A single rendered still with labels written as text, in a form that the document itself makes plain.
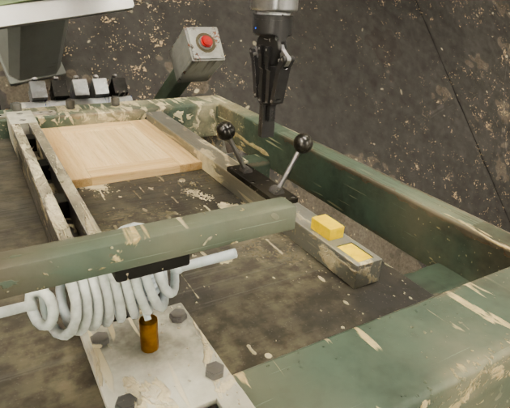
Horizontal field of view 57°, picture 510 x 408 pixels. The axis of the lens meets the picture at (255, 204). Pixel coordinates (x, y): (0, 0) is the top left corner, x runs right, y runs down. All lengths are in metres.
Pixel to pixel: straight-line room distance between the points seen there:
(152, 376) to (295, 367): 0.12
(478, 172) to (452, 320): 3.30
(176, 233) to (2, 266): 0.10
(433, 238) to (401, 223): 0.08
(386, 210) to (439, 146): 2.60
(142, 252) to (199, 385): 0.15
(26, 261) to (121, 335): 0.19
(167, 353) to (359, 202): 0.69
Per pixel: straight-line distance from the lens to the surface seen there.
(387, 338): 0.49
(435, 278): 0.88
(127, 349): 0.45
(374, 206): 1.01
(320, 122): 2.94
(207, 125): 1.57
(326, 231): 0.76
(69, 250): 0.29
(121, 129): 1.40
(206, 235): 0.31
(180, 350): 0.44
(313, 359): 0.45
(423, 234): 0.94
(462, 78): 4.01
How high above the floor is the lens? 2.24
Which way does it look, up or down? 61 degrees down
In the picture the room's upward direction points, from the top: 67 degrees clockwise
